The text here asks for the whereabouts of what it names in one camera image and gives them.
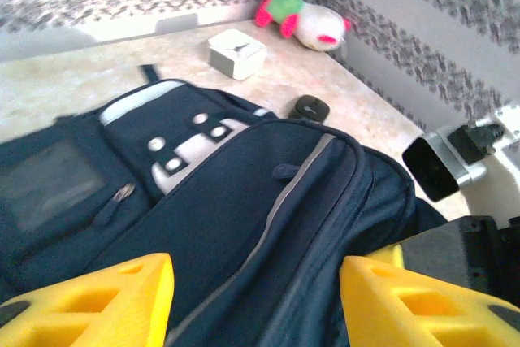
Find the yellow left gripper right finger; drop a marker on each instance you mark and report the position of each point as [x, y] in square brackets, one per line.
[426, 314]

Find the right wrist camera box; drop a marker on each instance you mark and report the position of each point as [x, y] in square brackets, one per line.
[430, 168]

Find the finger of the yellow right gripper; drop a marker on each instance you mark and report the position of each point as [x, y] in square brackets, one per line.
[390, 258]

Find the white cube alarm clock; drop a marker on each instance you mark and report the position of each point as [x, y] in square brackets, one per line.
[237, 54]

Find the black computer mouse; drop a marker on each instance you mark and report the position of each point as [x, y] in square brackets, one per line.
[308, 109]

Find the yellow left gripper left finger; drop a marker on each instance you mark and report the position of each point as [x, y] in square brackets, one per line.
[89, 306]

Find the white pink green plush toy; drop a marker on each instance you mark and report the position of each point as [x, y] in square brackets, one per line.
[317, 24]

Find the navy blue student backpack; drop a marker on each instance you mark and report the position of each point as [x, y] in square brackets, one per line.
[243, 200]

